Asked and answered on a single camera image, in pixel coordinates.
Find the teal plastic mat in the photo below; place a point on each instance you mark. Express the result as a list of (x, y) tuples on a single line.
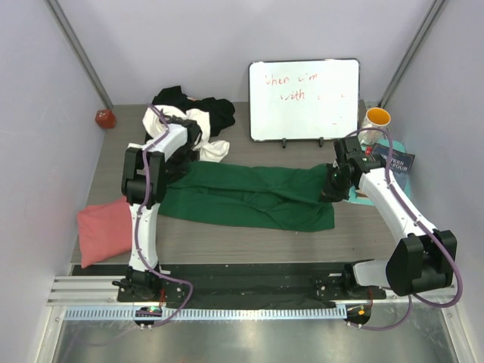
[(357, 196)]

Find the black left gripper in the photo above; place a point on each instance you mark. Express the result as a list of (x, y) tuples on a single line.
[(172, 172)]

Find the white slotted cable duct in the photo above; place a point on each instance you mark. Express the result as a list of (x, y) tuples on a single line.
[(152, 313)]

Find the green t-shirt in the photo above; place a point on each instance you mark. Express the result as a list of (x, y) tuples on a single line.
[(255, 197)]

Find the black t-shirt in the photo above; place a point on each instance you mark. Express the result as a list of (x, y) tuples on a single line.
[(221, 111)]

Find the white dry-erase board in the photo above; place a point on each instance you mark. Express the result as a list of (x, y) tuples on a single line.
[(303, 99)]

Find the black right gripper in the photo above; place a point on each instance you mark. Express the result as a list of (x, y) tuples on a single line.
[(330, 194)]

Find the folded pink t-shirt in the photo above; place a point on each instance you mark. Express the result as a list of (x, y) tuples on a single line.
[(105, 231)]

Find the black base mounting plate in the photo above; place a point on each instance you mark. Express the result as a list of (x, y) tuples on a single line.
[(180, 273)]

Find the small red cube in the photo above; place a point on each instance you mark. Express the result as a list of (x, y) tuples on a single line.
[(105, 119)]

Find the white mug orange inside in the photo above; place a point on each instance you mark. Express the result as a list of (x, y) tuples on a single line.
[(375, 119)]

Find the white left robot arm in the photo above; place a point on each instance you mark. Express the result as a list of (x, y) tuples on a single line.
[(147, 171)]

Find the Nineteen Eighty-Four book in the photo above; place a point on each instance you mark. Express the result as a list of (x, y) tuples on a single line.
[(401, 163)]

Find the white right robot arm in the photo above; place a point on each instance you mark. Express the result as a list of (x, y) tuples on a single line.
[(423, 257)]

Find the aluminium frame rail front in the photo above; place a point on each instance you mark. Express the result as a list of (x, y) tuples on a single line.
[(75, 291)]

